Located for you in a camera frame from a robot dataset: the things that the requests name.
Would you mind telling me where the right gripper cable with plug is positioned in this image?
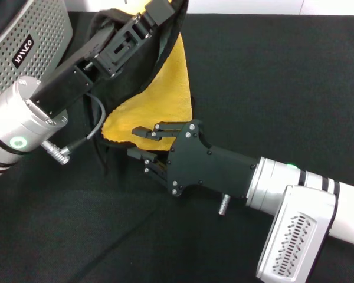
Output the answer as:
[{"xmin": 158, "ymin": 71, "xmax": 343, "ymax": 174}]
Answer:
[{"xmin": 218, "ymin": 193, "xmax": 231, "ymax": 216}]

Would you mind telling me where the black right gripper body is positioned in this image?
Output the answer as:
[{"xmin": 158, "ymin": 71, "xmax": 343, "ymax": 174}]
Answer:
[{"xmin": 166, "ymin": 119, "xmax": 258, "ymax": 199}]

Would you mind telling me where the left gripper cable with plug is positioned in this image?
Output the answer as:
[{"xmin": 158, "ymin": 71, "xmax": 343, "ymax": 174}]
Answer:
[{"xmin": 42, "ymin": 93, "xmax": 104, "ymax": 166}]

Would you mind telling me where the yellow towel with black back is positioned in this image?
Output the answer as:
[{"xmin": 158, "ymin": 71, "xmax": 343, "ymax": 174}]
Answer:
[{"xmin": 84, "ymin": 0, "xmax": 195, "ymax": 176}]

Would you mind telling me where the black tablecloth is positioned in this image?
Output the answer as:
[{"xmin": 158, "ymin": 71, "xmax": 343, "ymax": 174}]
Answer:
[{"xmin": 0, "ymin": 11, "xmax": 354, "ymax": 283}]

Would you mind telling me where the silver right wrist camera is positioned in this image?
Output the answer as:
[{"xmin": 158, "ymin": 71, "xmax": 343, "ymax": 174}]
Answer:
[{"xmin": 255, "ymin": 185, "xmax": 340, "ymax": 283}]

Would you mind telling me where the gripper cable with plug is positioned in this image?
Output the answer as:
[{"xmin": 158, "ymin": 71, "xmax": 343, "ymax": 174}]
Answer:
[
  {"xmin": 42, "ymin": 93, "xmax": 104, "ymax": 166},
  {"xmin": 218, "ymin": 193, "xmax": 231, "ymax": 216}
]

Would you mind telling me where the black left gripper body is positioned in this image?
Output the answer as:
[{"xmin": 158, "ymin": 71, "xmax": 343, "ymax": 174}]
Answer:
[{"xmin": 30, "ymin": 18, "xmax": 130, "ymax": 118}]

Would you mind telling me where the grey perforated storage box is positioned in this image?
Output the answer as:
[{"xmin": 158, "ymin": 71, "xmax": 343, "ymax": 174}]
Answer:
[{"xmin": 0, "ymin": 0, "xmax": 74, "ymax": 103}]

